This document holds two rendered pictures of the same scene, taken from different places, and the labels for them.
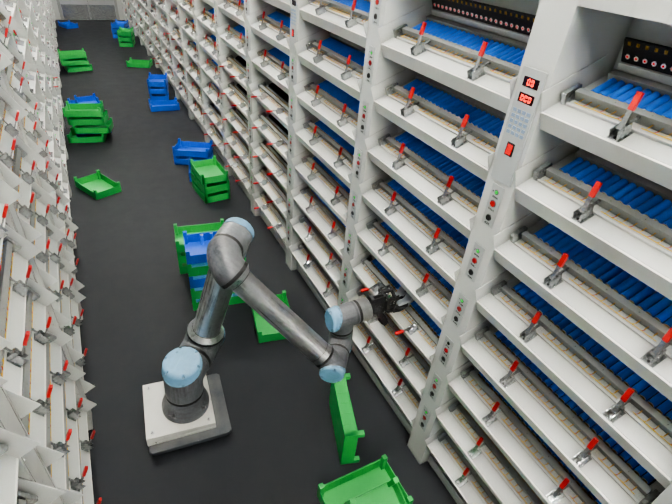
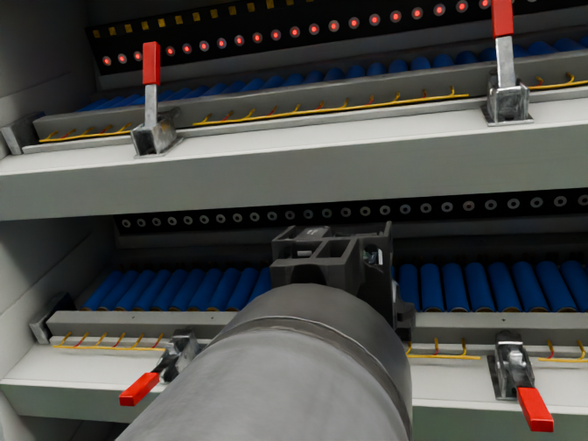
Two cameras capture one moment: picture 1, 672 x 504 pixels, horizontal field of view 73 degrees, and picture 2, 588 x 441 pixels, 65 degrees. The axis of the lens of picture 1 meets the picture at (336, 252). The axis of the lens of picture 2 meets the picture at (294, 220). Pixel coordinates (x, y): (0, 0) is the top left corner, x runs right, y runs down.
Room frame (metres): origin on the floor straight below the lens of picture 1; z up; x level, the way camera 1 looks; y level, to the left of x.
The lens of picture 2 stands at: (1.17, 0.01, 0.70)
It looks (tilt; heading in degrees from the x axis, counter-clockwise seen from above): 6 degrees down; 315
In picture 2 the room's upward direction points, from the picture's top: 4 degrees counter-clockwise
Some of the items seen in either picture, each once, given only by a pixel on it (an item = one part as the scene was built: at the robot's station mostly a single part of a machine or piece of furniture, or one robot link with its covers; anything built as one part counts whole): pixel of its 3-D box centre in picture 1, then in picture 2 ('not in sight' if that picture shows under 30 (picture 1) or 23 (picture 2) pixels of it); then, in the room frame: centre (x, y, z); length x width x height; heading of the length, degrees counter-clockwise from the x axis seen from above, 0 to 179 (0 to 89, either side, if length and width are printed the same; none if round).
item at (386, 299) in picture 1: (381, 301); (332, 309); (1.35, -0.20, 0.62); 0.12 x 0.08 x 0.09; 120
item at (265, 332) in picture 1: (272, 315); not in sight; (1.81, 0.31, 0.04); 0.30 x 0.20 x 0.08; 19
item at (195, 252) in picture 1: (214, 243); not in sight; (1.98, 0.65, 0.36); 0.30 x 0.20 x 0.08; 112
